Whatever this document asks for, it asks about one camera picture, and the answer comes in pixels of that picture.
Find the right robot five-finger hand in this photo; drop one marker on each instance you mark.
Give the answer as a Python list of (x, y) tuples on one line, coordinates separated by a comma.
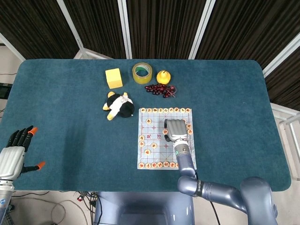
[(177, 130)]

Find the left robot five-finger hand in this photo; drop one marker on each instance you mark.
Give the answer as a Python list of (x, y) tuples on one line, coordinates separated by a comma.
[(10, 160)]

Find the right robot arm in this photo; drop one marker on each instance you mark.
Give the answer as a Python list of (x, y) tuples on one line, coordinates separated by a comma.
[(222, 189)]

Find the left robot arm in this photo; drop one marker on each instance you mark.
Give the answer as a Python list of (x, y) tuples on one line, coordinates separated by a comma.
[(4, 197)]

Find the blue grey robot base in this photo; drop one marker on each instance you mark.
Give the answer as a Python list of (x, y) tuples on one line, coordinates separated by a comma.
[(145, 208)]

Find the round wooden xiangqi piece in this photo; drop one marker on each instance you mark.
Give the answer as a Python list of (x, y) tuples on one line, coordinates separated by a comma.
[(141, 165), (160, 110), (149, 121), (153, 145), (141, 143), (172, 165), (155, 110), (187, 110), (166, 110), (190, 131), (147, 165), (171, 110), (182, 110), (189, 126), (143, 110), (141, 137), (147, 152), (165, 164), (164, 132), (159, 164), (177, 110), (177, 165), (154, 165), (149, 110), (185, 121)]

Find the xiangqi board sheet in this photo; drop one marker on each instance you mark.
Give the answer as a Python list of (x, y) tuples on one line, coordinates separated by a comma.
[(154, 154)]

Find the dark red toy grapes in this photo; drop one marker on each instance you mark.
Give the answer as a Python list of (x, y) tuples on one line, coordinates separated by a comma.
[(161, 90)]

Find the yellow toy pear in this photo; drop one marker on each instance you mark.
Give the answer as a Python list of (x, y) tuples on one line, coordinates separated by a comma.
[(163, 77)]

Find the blue felt table cover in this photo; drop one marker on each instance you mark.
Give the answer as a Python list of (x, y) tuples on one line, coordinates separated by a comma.
[(70, 145)]

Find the black white plush toy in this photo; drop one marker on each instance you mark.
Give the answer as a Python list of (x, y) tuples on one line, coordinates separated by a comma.
[(119, 106)]

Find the clear packing tape roll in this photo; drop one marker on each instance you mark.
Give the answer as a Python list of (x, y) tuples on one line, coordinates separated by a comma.
[(142, 73)]

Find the black electronic box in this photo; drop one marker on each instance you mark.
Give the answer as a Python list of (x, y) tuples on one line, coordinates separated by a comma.
[(4, 91)]

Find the yellow foam cube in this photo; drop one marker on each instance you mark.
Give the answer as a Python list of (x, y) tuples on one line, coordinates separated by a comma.
[(114, 78)]

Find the dark slatted screen panel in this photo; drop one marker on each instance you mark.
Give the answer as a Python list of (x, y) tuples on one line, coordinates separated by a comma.
[(96, 23), (35, 25), (246, 28), (164, 25), (286, 82)]

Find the white metal rack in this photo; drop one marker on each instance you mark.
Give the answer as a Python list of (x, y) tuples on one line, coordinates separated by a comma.
[(286, 122)]

